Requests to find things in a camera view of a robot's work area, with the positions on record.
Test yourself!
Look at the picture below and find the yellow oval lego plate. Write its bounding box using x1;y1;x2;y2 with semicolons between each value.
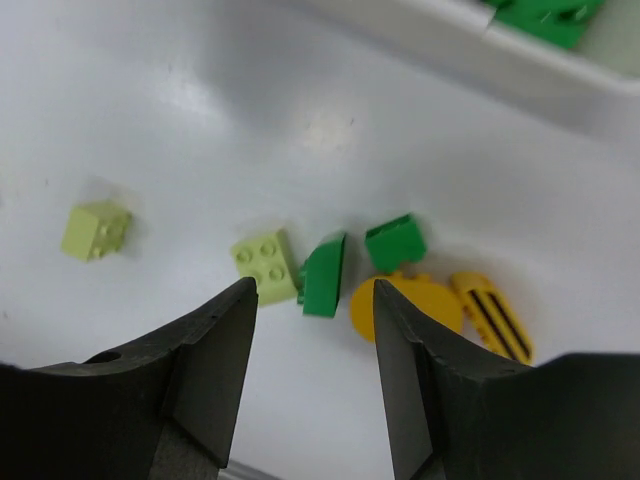
350;272;464;342

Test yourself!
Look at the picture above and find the yellow black striped lego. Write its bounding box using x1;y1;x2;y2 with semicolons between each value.
449;271;534;365

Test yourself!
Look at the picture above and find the light green lego small cube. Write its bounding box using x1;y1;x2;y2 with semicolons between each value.
61;200;133;262

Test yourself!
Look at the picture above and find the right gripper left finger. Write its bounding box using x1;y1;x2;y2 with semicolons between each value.
1;278;258;479

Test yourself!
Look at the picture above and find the white three-compartment container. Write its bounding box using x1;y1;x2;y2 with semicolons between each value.
296;1;639;149

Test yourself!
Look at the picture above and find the dark green lego 2x3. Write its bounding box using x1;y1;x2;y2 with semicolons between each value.
484;0;604;49

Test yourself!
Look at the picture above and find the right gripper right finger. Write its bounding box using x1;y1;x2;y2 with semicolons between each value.
373;280;639;479

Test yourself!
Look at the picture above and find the dark green lego cluster piece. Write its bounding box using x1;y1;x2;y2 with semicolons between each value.
297;230;347;318

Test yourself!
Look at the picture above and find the dark green lego arch piece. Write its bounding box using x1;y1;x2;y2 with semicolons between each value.
364;213;427;273

